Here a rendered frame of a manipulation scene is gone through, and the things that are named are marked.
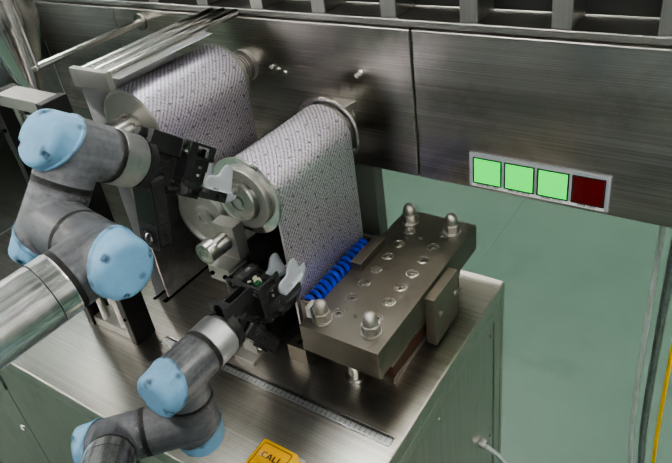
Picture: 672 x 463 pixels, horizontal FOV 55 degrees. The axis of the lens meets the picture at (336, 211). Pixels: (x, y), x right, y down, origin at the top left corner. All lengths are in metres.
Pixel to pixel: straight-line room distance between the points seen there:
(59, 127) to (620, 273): 2.45
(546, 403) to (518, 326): 0.37
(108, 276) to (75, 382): 0.70
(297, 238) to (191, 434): 0.36
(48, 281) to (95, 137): 0.21
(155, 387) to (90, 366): 0.47
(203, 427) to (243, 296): 0.21
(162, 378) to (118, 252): 0.30
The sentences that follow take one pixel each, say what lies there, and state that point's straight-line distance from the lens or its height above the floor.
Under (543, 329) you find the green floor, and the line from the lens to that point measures 2.63.
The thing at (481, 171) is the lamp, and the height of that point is 1.18.
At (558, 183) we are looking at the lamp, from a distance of 1.19.
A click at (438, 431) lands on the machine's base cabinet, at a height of 0.77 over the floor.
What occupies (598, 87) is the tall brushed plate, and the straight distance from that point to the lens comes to 1.10.
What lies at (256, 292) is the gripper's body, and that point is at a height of 1.15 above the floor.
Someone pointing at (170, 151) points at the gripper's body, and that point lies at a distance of 0.96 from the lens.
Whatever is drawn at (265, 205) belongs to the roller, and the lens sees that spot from 1.08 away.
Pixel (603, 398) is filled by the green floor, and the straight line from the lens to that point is 2.43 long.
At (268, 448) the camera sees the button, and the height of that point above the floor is 0.92.
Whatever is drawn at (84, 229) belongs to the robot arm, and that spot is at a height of 1.44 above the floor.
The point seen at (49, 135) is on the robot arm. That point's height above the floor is 1.51.
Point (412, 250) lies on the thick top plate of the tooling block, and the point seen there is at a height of 1.03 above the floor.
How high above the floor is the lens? 1.81
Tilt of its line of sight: 33 degrees down
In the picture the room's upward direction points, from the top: 9 degrees counter-clockwise
